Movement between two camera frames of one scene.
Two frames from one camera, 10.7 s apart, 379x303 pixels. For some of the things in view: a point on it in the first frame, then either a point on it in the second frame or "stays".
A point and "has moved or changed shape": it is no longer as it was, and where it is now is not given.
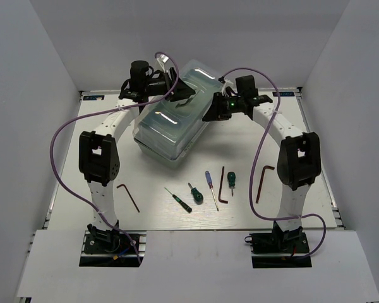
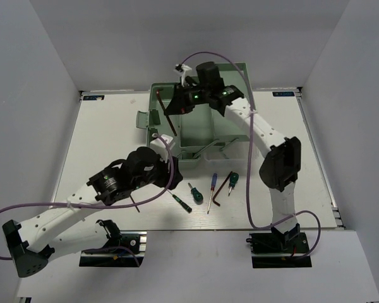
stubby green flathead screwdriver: x=197 y=196 stays
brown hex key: x=133 y=201 stays
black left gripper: x=182 y=91 → x=177 y=175
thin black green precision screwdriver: x=189 y=209 stays
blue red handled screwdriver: x=211 y=186 has moved or changed shape
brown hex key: x=226 y=202 has moved or changed shape
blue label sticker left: x=93 y=98 stays
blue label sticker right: x=284 y=94 stays
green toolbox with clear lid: x=165 y=130 has moved or changed shape
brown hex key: x=265 y=167 → x=165 y=112
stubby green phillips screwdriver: x=231 y=178 has moved or changed shape
